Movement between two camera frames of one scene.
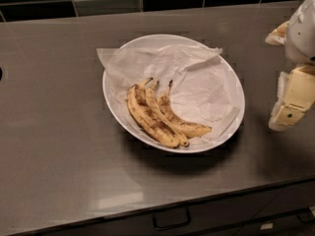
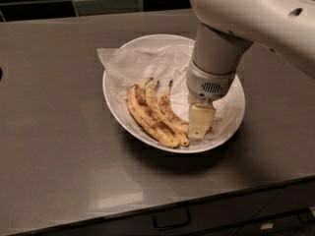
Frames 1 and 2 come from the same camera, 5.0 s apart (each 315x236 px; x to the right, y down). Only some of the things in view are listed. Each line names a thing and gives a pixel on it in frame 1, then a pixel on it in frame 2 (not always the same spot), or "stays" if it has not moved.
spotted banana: x=152 y=98 stays
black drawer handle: x=171 y=218 stays
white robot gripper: x=301 y=33 to x=207 y=84
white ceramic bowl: x=174 y=92 stays
